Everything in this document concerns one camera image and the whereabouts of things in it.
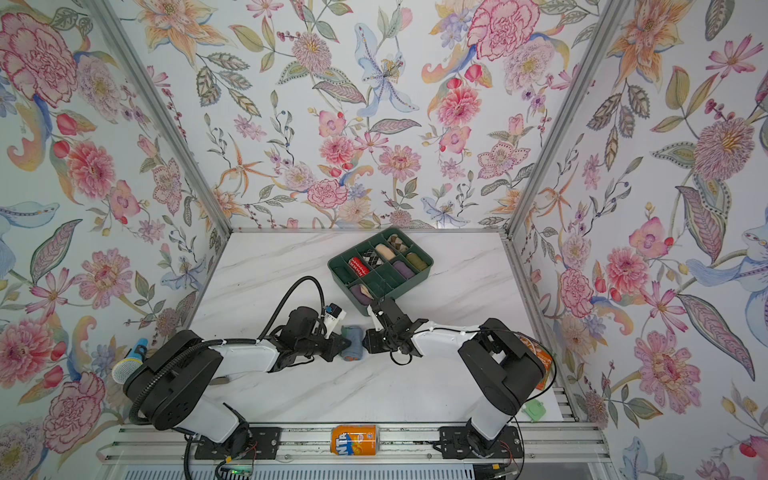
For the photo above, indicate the olive rolled sock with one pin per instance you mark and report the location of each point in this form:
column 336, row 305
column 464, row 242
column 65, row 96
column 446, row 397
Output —
column 416, row 262

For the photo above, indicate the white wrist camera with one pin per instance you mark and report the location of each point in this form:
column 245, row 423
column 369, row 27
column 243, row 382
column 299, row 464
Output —
column 333, row 315
column 377, row 325

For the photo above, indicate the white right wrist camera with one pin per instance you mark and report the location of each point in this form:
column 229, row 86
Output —
column 377, row 325

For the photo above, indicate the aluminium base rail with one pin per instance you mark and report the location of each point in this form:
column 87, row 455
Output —
column 546, row 442

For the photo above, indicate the blue orange green sock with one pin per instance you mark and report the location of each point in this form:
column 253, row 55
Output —
column 355, row 351

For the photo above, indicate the orange soda can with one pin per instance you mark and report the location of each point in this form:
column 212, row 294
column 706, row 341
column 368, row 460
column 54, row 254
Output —
column 355, row 440

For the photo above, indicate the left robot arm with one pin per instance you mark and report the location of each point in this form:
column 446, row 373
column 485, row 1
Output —
column 167, row 390

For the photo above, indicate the purple beige rolled sock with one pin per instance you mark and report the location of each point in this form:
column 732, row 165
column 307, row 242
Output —
column 362, row 295

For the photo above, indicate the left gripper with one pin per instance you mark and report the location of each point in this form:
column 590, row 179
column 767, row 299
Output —
column 332, row 344

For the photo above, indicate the green compartment organizer tray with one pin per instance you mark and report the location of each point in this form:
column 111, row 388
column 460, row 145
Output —
column 385, row 281

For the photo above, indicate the red rolled sock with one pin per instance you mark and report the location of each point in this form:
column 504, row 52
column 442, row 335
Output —
column 359, row 267

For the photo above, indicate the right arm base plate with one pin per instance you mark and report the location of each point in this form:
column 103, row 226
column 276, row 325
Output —
column 465, row 443

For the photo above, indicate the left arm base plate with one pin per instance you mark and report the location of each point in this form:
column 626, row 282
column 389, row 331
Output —
column 256, row 443

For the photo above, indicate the orange green snack packet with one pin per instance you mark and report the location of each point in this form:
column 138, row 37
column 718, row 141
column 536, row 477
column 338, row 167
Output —
column 543, row 355

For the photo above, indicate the brown patterned rolled sock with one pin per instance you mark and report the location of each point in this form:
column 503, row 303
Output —
column 398, row 244

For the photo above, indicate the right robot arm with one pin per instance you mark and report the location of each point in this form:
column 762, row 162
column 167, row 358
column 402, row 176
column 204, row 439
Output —
column 504, row 368

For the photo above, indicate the checkered rolled sock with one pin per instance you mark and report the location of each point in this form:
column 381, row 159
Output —
column 372, row 259

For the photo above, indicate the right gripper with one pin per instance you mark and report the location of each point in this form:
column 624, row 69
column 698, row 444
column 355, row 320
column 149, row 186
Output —
column 372, row 345

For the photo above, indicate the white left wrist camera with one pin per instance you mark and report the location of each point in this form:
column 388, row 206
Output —
column 333, row 315

